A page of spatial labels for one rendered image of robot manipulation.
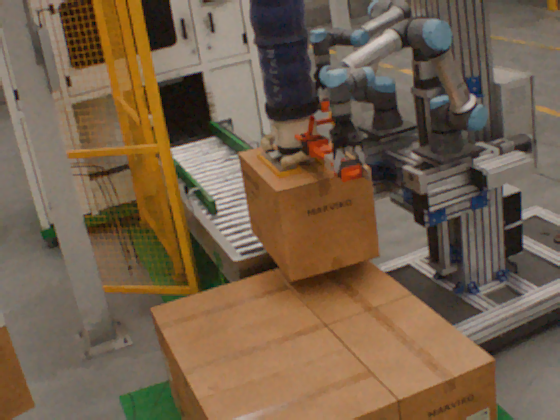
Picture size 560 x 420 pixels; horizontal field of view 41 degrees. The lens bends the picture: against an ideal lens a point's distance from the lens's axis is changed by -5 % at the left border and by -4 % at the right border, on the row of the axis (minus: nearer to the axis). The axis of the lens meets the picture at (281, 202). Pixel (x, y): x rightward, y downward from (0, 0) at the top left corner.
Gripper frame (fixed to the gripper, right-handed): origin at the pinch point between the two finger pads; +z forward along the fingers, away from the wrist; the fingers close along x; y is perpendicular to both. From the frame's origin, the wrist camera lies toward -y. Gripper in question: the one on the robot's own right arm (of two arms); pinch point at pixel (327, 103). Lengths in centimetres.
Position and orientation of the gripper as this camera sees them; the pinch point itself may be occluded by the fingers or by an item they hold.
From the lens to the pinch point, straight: 366.9
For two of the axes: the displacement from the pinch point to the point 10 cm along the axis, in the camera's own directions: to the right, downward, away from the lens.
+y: 3.1, 3.2, -9.0
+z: 1.6, 9.1, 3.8
